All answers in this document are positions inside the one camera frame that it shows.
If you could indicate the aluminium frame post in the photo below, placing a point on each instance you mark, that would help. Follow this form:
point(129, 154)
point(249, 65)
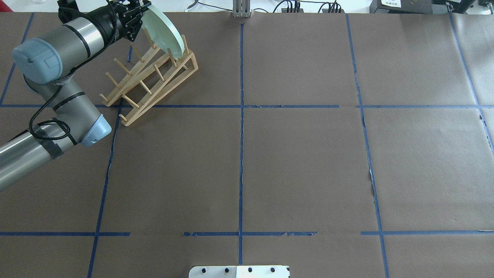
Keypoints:
point(241, 9)

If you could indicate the black box with label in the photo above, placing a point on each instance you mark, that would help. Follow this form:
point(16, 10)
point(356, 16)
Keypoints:
point(406, 7)

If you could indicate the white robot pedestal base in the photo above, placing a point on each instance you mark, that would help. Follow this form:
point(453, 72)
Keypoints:
point(240, 271)

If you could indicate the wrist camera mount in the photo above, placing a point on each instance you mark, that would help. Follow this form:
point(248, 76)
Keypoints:
point(68, 10)

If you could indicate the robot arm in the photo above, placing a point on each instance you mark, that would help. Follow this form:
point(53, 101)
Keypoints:
point(48, 63)

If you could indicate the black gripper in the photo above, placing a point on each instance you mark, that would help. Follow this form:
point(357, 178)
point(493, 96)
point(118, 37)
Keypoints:
point(109, 23)

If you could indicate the mint green plate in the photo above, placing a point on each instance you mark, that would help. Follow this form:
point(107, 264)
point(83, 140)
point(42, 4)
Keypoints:
point(162, 31)

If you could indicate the wooden plate rack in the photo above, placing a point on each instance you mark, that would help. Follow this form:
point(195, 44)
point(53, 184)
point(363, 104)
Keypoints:
point(156, 74)

